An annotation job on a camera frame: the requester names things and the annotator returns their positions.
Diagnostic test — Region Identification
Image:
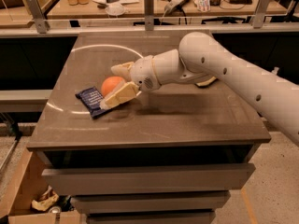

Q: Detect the yellow sponge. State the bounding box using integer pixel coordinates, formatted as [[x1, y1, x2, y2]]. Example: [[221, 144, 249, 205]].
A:
[[195, 77, 217, 88]]

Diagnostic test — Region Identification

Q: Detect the metal bracket middle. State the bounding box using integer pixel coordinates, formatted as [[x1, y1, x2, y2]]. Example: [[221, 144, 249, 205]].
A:
[[144, 0, 154, 31]]

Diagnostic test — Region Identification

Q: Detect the wooden desk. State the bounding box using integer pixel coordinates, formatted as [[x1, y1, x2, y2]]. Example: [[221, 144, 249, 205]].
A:
[[46, 0, 288, 21]]

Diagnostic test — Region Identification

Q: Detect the metal bracket right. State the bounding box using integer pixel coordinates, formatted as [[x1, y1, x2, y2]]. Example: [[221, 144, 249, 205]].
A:
[[250, 0, 271, 29]]

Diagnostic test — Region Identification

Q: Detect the clear plastic bottle right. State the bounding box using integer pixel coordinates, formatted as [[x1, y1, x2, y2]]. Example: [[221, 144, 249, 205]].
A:
[[272, 67, 279, 75]]

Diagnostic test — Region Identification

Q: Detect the crumpled paper bag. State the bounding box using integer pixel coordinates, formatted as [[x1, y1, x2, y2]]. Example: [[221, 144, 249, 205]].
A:
[[31, 186, 59, 212]]

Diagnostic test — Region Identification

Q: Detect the cardboard box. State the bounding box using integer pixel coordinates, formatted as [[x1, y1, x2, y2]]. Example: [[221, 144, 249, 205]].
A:
[[0, 149, 85, 224]]

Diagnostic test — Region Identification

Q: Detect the grey drawer cabinet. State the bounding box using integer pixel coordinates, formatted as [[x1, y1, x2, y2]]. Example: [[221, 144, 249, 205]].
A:
[[28, 31, 270, 224]]

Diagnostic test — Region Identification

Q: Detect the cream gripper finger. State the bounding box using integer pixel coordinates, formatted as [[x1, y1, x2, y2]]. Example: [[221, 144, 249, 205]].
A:
[[111, 62, 134, 81], [100, 81, 140, 110]]

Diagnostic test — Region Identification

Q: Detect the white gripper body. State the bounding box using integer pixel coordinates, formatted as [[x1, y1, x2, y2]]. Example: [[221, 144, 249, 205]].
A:
[[129, 56, 161, 92]]

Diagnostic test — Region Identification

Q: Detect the metal bracket left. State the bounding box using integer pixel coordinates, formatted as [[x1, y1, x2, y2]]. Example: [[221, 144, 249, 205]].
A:
[[25, 0, 49, 34]]

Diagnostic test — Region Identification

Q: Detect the grey power strip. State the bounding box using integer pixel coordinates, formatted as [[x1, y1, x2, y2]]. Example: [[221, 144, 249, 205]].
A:
[[164, 0, 189, 14]]

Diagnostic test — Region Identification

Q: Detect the patterned paper cup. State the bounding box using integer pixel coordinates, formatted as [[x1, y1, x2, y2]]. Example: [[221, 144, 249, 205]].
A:
[[194, 0, 210, 12]]

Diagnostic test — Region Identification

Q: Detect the metal bracket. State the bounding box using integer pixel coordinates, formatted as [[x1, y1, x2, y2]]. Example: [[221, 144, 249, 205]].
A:
[[144, 0, 154, 31], [250, 0, 271, 29], [25, 0, 49, 34]]

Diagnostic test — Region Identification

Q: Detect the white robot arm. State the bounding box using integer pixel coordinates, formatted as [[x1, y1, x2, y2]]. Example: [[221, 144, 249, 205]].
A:
[[100, 32, 299, 145]]

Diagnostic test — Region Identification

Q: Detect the white face mask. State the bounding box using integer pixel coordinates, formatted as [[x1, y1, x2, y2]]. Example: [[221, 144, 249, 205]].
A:
[[105, 4, 125, 17]]

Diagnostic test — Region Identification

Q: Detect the orange fruit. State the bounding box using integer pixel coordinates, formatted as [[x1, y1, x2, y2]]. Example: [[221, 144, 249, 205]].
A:
[[101, 77, 125, 97]]

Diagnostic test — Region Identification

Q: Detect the blue rxbar blueberry wrapper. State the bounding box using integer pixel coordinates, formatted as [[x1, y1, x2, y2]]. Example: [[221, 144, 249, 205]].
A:
[[75, 87, 109, 119]]

